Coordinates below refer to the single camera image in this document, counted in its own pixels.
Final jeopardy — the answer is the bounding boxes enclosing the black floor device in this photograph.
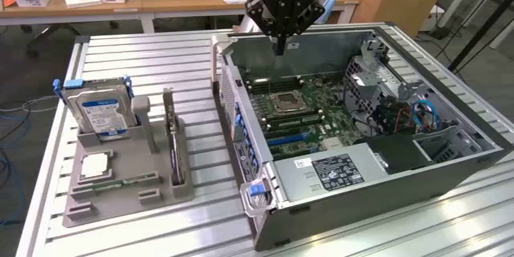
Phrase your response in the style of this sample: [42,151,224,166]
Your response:
[431,26,453,40]

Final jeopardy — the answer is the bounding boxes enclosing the silver CPU chip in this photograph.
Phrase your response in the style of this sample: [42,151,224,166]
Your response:
[80,153,112,177]

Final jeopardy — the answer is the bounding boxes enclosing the green motherboard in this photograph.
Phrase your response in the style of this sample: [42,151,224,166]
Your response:
[240,70,372,161]

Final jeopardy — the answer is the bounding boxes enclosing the CPU socket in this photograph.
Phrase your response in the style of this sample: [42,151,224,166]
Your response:
[269,90,309,116]

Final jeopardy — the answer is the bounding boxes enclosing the wooden desk white frame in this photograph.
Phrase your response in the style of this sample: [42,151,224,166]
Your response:
[140,0,361,34]
[0,0,144,34]

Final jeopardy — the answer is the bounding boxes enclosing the silver disk bay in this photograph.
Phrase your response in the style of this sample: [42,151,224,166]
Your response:
[412,124,488,164]

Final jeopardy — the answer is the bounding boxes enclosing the graphics card with metal bracket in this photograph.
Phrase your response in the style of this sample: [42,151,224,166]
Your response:
[162,87,188,186]

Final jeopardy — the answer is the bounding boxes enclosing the silver chipset heatsink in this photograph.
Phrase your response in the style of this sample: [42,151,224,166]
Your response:
[318,137,343,150]

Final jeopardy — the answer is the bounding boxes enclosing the hard disk in blue caddy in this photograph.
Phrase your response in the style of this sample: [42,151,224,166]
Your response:
[51,73,141,143]

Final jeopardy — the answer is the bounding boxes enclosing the grey parts rack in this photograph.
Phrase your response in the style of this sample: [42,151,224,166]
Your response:
[61,96,196,228]

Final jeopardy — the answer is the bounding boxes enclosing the installed dark RAM stick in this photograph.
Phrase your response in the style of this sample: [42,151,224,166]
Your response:
[262,111,325,128]

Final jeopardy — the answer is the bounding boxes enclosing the green RAM stick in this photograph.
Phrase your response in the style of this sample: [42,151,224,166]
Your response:
[73,175,156,193]

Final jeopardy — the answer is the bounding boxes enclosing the blue wire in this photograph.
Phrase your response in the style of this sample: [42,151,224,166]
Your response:
[411,99,441,133]

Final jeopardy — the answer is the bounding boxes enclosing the black slanted pole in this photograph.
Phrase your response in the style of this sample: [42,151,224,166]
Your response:
[445,0,514,73]

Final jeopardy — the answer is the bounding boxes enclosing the grey power supply unit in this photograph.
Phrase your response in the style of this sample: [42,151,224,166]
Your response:
[272,144,388,203]

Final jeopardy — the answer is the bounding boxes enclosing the silver drive cage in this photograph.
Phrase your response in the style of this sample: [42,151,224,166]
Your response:
[343,55,405,119]

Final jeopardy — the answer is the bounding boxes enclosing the black office chair base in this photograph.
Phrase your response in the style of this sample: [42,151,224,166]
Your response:
[18,22,121,58]

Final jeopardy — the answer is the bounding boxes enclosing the blue case latch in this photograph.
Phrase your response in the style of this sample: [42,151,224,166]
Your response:
[246,183,269,199]

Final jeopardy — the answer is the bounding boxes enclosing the white table frame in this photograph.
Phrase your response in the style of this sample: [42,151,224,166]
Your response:
[435,0,514,50]

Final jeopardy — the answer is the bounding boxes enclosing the blue floor cable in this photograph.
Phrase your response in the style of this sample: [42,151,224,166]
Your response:
[0,112,30,228]

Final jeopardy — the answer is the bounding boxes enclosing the open black PC case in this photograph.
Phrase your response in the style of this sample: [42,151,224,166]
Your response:
[208,22,514,252]

